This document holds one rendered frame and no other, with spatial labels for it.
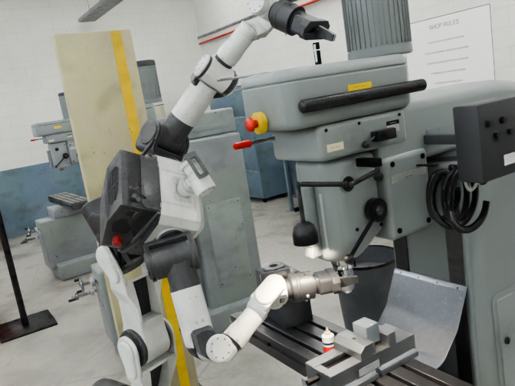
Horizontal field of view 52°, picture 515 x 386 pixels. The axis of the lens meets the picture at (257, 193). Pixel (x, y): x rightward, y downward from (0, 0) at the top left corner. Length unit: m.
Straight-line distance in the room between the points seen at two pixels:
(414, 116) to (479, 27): 4.72
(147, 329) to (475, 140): 1.25
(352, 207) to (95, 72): 1.92
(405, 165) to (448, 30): 5.03
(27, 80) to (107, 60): 7.34
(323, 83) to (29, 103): 9.17
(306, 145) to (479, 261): 0.73
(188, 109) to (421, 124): 0.73
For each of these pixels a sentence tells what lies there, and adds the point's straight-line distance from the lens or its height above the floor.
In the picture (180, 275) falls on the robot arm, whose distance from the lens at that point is 1.53.
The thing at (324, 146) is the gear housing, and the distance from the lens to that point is 1.45.
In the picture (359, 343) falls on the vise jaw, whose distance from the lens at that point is 1.67.
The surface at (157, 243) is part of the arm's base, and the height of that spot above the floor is 1.46.
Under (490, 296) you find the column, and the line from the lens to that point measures 1.94.
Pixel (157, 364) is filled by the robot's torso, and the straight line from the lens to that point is 2.07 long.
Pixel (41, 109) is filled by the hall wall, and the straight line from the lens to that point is 10.41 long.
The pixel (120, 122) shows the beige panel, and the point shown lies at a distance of 3.11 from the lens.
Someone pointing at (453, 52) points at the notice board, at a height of 1.94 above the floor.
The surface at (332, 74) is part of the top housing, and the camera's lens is 1.46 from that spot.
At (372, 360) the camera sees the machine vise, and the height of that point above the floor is 1.01.
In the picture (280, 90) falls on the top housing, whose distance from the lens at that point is 1.40.
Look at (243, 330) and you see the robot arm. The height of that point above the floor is 1.18.
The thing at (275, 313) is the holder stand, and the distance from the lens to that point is 2.11.
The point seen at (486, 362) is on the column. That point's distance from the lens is 2.02.
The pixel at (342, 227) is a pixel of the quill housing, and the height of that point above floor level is 1.43.
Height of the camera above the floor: 1.84
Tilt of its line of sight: 11 degrees down
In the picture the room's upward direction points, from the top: 9 degrees counter-clockwise
